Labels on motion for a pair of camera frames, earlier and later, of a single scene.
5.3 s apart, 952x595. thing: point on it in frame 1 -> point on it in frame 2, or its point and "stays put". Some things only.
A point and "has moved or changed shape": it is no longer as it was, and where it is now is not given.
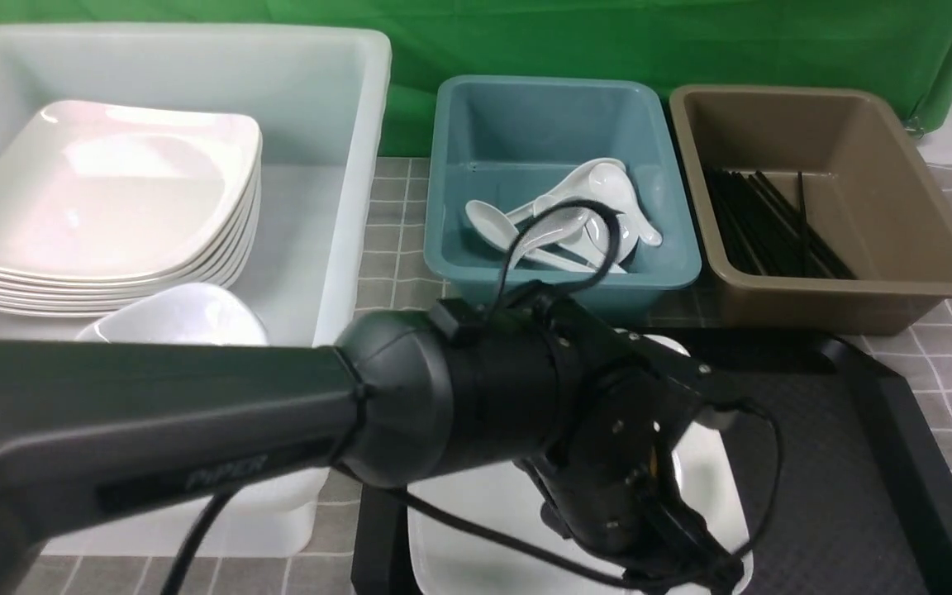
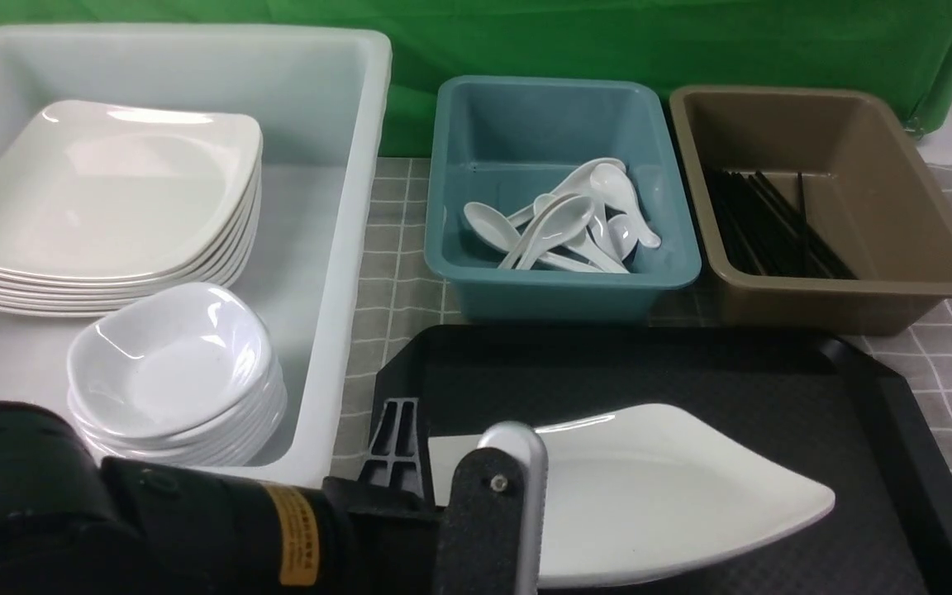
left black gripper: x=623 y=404 -> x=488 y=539
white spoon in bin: x=497 y=229 stays put
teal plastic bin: x=501 y=141 stays put
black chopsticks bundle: x=761 y=232 stays put
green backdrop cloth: x=912 y=55 stays put
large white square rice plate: x=448 y=559 has moved or changed shape
